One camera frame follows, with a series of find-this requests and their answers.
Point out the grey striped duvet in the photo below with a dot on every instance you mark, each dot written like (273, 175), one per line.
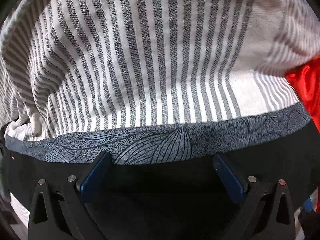
(89, 65)

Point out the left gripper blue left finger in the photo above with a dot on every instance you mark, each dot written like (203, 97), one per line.
(93, 175)

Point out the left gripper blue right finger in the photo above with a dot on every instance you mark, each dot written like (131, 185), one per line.
(230, 176)

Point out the white grey striped bedsheet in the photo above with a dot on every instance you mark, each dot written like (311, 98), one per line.
(21, 212)

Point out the red embroidered cushion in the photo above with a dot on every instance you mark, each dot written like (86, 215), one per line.
(305, 80)

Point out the black pants blue patterned stripe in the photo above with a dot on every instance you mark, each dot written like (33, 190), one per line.
(162, 184)

